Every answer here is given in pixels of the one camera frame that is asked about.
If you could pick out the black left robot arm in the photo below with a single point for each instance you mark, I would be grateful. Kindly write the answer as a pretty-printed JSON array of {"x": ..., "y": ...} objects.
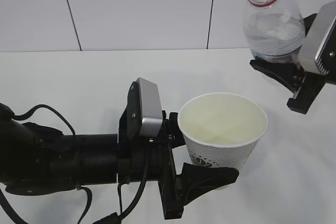
[{"x": 38, "y": 160}]

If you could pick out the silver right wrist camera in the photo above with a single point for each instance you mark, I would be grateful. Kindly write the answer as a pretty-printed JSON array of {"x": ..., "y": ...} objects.
[{"x": 311, "y": 53}]

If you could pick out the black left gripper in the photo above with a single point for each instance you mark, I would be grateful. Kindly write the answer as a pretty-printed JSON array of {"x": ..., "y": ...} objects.
[{"x": 145, "y": 159}]

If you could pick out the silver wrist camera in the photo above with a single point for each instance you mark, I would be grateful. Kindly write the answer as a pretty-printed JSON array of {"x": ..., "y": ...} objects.
[
  {"x": 311, "y": 53},
  {"x": 144, "y": 111}
]

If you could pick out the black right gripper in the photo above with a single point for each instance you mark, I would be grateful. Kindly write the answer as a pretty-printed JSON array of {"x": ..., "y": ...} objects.
[{"x": 289, "y": 75}]

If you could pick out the white paper cup green logo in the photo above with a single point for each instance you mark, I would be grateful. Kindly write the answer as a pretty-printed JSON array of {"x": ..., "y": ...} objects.
[{"x": 221, "y": 129}]

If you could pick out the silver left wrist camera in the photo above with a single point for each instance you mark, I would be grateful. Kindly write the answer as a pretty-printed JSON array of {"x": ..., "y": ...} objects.
[{"x": 144, "y": 111}]

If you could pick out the clear water bottle red label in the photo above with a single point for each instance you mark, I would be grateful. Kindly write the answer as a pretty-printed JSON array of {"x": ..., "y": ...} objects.
[{"x": 274, "y": 30}]

